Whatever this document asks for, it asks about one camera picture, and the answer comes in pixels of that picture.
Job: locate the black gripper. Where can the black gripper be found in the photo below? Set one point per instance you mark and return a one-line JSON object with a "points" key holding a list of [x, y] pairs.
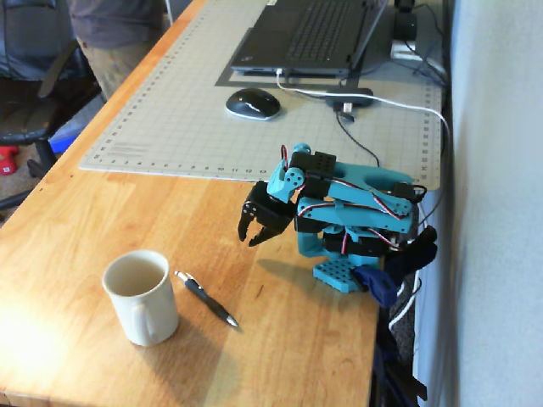
{"points": [[271, 217]]}

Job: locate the black ballpoint pen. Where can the black ballpoint pen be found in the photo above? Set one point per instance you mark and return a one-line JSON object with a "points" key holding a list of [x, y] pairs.
{"points": [[208, 300]]}

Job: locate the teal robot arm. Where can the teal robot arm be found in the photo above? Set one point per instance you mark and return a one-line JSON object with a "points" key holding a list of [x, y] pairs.
{"points": [[356, 174]]}

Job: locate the white ceramic mug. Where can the white ceramic mug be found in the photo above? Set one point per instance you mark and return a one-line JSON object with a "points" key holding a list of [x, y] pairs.
{"points": [[144, 313]]}

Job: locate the grey cutting mat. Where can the grey cutting mat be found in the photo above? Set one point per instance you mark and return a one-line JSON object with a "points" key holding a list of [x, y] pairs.
{"points": [[191, 127]]}

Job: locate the black computer mouse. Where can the black computer mouse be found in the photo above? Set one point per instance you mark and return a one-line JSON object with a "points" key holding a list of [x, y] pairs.
{"points": [[253, 104]]}

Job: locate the blue bar clamp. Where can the blue bar clamp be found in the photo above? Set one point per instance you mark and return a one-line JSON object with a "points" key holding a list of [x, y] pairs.
{"points": [[379, 288]]}

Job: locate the black usb hub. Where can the black usb hub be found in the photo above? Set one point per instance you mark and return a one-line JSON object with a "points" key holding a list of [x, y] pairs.
{"points": [[365, 103]]}

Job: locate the black laptop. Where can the black laptop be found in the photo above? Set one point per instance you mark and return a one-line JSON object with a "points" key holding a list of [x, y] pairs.
{"points": [[314, 29]]}

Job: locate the blue plastic box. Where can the blue plastic box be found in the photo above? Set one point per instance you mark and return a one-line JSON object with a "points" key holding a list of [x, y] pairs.
{"points": [[63, 140]]}

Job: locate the silver stand base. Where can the silver stand base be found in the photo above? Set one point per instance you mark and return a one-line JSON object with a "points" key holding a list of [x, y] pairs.
{"points": [[403, 50]]}

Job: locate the person in grey shirt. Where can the person in grey shirt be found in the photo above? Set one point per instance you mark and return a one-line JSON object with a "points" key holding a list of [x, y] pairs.
{"points": [[114, 25]]}

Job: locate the black webcam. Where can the black webcam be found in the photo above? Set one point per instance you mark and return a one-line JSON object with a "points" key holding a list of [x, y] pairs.
{"points": [[405, 21]]}

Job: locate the black office chair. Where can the black office chair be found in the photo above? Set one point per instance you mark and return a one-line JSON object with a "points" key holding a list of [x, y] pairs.
{"points": [[25, 123]]}

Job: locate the red dumbbell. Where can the red dumbbell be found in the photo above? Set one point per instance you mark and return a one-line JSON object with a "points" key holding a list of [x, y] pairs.
{"points": [[7, 163]]}

